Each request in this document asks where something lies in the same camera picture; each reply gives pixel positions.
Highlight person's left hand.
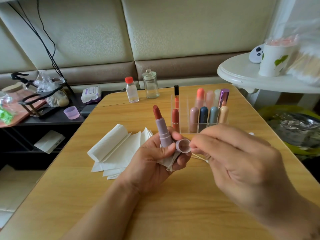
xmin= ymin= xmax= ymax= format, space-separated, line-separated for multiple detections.
xmin=119 ymin=128 xmax=193 ymax=194

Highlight person's right hand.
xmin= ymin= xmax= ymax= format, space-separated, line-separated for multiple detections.
xmin=190 ymin=124 xmax=320 ymax=238

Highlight white tissue sheet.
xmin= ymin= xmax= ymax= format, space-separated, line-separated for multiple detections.
xmin=157 ymin=148 xmax=182 ymax=172

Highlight stack of white tissues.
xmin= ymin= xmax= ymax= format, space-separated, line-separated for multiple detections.
xmin=87 ymin=124 xmax=154 ymax=180

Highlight mauve lipstick cap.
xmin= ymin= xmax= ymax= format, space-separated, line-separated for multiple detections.
xmin=175 ymin=138 xmax=193 ymax=154

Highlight red lipstick mauve tube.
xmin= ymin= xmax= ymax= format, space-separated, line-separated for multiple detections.
xmin=152 ymin=104 xmax=174 ymax=148

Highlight thin wooden cotton swab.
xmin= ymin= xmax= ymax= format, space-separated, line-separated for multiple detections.
xmin=191 ymin=152 xmax=210 ymax=164

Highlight red lipstick pink tube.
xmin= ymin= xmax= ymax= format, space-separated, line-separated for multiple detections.
xmin=171 ymin=108 xmax=181 ymax=132

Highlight clear acrylic lipstick organizer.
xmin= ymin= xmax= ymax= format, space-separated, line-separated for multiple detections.
xmin=174 ymin=85 xmax=231 ymax=133

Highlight yellow-green bin with bag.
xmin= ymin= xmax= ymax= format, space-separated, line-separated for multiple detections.
xmin=258 ymin=105 xmax=320 ymax=157

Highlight clear bottle red cap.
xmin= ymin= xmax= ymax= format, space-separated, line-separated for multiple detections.
xmin=124 ymin=76 xmax=140 ymax=104

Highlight glass jar with lid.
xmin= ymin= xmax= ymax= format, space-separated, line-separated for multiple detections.
xmin=142 ymin=68 xmax=160 ymax=99

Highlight wet wipes pack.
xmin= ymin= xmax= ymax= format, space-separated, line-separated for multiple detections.
xmin=81 ymin=86 xmax=103 ymax=104

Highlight small purple plastic cup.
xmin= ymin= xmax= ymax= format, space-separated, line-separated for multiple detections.
xmin=63 ymin=106 xmax=81 ymax=120

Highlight white power bank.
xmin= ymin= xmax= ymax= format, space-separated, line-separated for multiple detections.
xmin=34 ymin=130 xmax=66 ymax=154

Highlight white round side table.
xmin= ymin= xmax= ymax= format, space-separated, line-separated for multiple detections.
xmin=217 ymin=52 xmax=320 ymax=94

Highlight black low shelf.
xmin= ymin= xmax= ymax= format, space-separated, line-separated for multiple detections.
xmin=0 ymin=92 xmax=126 ymax=170

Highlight white mug green leaf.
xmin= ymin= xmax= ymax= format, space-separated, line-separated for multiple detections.
xmin=258 ymin=37 xmax=300 ymax=77

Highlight white panda figure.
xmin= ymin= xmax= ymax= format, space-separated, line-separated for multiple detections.
xmin=248 ymin=44 xmax=265 ymax=64

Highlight crumpled clear plastic bag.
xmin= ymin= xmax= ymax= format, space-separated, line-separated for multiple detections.
xmin=33 ymin=70 xmax=71 ymax=107

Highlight pink tray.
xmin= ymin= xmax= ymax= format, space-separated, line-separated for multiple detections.
xmin=0 ymin=90 xmax=47 ymax=128

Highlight green plastic wrapper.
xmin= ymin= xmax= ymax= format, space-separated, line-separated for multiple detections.
xmin=0 ymin=107 xmax=14 ymax=125

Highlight beige padded backrest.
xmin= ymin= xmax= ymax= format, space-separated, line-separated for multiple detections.
xmin=0 ymin=0 xmax=278 ymax=88

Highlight jar with wooden lid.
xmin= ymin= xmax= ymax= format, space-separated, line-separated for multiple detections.
xmin=1 ymin=82 xmax=25 ymax=103

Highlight black clip tool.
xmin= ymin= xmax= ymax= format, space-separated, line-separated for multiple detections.
xmin=10 ymin=72 xmax=37 ymax=89

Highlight black cables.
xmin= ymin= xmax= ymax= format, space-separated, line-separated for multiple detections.
xmin=7 ymin=0 xmax=71 ymax=90

